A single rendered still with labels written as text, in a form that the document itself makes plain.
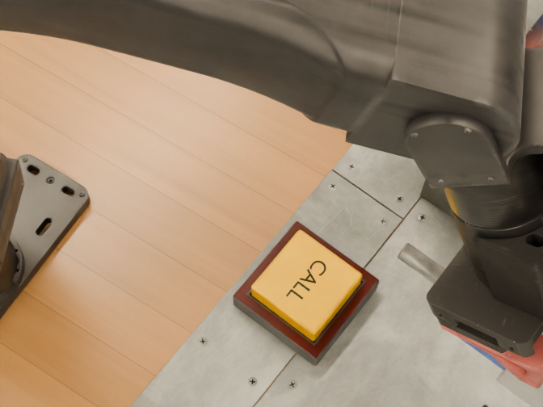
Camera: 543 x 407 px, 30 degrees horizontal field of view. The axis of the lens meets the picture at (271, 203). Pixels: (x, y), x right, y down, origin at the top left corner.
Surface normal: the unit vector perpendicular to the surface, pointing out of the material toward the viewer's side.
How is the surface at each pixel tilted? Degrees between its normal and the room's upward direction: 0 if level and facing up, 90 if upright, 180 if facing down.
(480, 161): 90
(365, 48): 14
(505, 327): 27
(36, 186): 0
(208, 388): 0
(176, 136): 0
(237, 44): 86
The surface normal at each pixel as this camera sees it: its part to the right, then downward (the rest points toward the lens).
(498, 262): -0.61, 0.72
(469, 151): -0.14, 0.90
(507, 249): -0.35, -0.62
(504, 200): 0.01, 0.74
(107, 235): 0.00, -0.41
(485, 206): -0.29, 0.78
